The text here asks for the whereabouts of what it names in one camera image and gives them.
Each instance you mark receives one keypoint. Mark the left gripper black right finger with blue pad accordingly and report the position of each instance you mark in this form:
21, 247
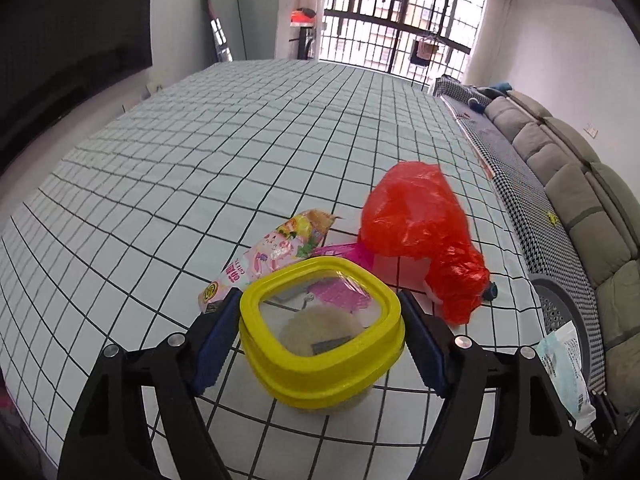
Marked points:
531, 436

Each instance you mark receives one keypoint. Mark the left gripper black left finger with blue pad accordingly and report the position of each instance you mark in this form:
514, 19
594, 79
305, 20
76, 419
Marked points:
109, 435

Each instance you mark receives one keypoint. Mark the yellow lidded clear container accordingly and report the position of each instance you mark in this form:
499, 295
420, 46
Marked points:
331, 379

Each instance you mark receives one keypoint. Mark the round beige fleece cushion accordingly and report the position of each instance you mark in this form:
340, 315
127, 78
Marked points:
319, 329

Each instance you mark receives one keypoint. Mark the red plastic bag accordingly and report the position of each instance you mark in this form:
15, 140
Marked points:
413, 213

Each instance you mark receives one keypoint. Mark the pink snack wrapper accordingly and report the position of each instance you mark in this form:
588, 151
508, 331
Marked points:
291, 242

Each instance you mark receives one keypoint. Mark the grey perforated laundry basket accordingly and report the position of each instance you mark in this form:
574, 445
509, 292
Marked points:
561, 305

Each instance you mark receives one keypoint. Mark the houndstooth sofa cover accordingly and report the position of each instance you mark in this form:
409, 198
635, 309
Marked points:
547, 249

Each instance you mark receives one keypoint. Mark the checkered white tablecloth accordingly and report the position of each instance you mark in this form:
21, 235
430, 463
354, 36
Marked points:
114, 238

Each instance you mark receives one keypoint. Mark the small yellow toy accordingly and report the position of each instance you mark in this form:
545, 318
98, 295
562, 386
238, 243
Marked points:
552, 218

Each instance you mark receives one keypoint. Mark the grey sectional sofa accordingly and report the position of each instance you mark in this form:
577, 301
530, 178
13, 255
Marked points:
600, 214

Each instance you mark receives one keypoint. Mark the magenta plastic mesh cone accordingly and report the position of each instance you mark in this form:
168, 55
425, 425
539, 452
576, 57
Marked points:
337, 291

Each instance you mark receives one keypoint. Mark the black clothes stand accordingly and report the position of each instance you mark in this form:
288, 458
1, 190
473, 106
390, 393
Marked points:
423, 51

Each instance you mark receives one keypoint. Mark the black television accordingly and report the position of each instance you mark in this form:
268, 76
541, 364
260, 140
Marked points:
57, 54

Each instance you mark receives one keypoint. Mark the window security grille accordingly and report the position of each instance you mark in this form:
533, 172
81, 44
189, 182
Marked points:
379, 34

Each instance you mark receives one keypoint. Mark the leaning floor mirror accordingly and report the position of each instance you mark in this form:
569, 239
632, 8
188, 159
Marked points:
227, 31

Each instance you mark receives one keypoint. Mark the orange bag on shelf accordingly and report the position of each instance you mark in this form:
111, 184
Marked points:
303, 17

